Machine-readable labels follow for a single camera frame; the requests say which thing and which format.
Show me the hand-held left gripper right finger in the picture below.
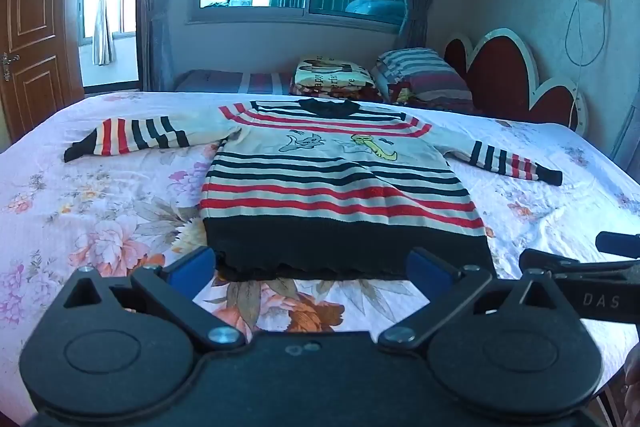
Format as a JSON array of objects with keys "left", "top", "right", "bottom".
[{"left": 377, "top": 247, "right": 576, "bottom": 351}]

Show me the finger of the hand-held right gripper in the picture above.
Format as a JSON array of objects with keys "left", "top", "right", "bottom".
[
  {"left": 518, "top": 249, "right": 640, "bottom": 323},
  {"left": 595, "top": 231, "right": 640, "bottom": 258}
]

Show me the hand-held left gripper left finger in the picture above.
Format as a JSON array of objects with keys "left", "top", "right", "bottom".
[{"left": 62, "top": 246, "right": 246, "bottom": 354}]

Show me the striped knit sweater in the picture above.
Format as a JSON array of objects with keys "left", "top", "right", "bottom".
[{"left": 64, "top": 98, "right": 564, "bottom": 282}]

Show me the person's right hand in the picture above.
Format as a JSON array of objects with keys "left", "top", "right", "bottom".
[{"left": 621, "top": 347, "right": 640, "bottom": 427}]

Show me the floral bed sheet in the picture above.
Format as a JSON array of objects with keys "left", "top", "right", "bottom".
[{"left": 0, "top": 91, "right": 640, "bottom": 427}]

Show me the red printed cloth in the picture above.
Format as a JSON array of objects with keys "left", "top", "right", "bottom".
[{"left": 387, "top": 82, "right": 418, "bottom": 105}]

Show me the striped bed sheet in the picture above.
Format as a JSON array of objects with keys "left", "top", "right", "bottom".
[{"left": 172, "top": 69, "right": 301, "bottom": 96}]

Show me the striped pillow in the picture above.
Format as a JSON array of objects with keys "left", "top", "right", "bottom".
[{"left": 375, "top": 48, "right": 476, "bottom": 112}]

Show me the red and white headboard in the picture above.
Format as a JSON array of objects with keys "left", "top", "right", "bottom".
[{"left": 442, "top": 28, "right": 586, "bottom": 135}]

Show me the folded printed blanket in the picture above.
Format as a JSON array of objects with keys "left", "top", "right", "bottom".
[{"left": 291, "top": 56, "right": 381, "bottom": 100}]

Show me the teal cushion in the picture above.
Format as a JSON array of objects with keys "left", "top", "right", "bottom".
[{"left": 345, "top": 0, "right": 406, "bottom": 21}]

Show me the brown wooden door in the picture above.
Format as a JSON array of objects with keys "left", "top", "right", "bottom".
[{"left": 0, "top": 0, "right": 84, "bottom": 142}]

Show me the metal door handle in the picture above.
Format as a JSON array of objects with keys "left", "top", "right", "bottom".
[{"left": 0, "top": 52, "right": 21, "bottom": 82}]

